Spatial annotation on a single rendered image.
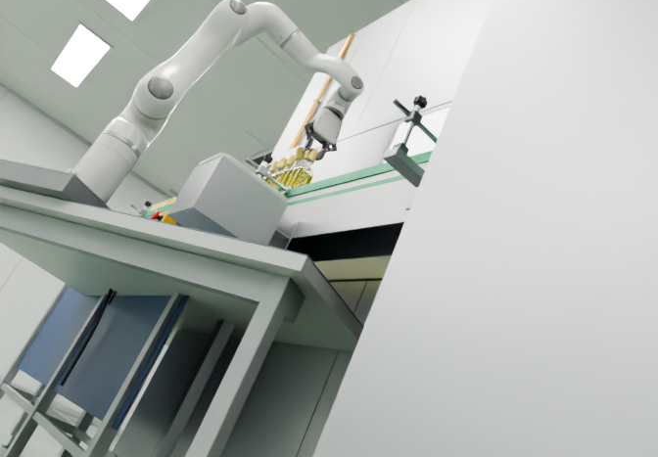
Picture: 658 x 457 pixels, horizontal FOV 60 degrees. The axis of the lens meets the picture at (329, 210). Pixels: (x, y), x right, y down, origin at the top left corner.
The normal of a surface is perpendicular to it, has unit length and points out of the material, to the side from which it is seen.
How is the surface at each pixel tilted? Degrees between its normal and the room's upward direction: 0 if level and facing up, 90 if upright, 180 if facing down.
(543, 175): 90
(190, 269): 90
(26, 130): 90
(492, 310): 90
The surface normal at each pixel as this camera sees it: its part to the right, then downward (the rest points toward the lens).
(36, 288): 0.59, -0.12
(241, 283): -0.34, -0.54
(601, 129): -0.71, -0.55
